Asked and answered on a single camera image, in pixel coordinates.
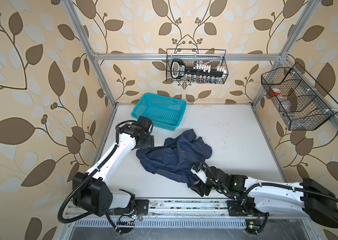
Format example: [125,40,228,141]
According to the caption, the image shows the dark blue denim trousers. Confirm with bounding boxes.
[136,129,213,188]

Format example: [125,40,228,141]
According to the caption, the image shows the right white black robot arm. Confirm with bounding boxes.
[191,162,338,235]

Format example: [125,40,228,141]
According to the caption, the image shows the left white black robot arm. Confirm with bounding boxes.
[57,116,154,234]

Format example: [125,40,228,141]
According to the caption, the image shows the teal plastic basket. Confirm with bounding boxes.
[131,93,187,131]

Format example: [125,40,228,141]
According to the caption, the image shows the black socket tool set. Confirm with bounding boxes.
[169,59,229,84]

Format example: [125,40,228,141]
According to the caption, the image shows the red capped clear container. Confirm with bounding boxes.
[269,88,282,97]

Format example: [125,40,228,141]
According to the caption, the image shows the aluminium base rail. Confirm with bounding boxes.
[63,199,315,234]

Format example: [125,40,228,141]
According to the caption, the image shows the back black wire basket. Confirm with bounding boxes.
[166,48,229,85]

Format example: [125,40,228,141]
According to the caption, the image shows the black wire basket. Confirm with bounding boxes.
[166,48,229,85]
[261,63,338,131]

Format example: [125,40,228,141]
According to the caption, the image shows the right black wire basket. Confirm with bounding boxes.
[261,63,338,131]

